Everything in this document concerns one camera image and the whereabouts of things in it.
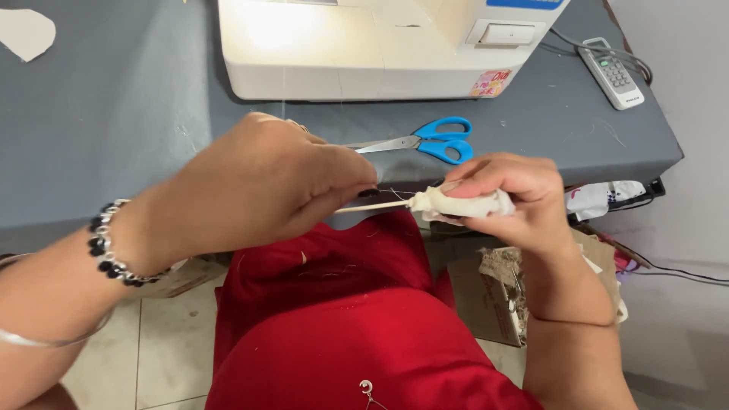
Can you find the person's left hand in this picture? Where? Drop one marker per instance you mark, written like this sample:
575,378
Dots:
256,182

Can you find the person's right hand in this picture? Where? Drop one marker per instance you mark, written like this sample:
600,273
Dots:
527,196

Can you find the small white fabric piece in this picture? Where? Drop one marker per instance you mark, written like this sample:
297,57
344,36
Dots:
455,205

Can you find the thin wooden stick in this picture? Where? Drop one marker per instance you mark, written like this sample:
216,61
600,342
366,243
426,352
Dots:
370,207

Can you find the white plastic bag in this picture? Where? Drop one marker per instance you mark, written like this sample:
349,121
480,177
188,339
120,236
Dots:
601,197

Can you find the cardboard box with scraps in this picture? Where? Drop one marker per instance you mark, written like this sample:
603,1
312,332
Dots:
512,296

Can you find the black power strip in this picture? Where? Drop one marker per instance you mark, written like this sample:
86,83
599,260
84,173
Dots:
643,193

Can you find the white remote control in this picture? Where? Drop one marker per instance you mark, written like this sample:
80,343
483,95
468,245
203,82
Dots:
610,73

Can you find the red garment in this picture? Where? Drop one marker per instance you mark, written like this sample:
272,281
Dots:
353,324

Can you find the white sewing machine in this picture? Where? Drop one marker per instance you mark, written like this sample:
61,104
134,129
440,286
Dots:
376,45

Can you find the silver pendant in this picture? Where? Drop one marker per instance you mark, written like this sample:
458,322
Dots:
369,394

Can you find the silver bangle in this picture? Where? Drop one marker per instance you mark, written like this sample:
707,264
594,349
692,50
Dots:
51,339

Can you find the beige paper pattern piece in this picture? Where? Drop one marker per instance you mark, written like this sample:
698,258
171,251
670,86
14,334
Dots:
25,31

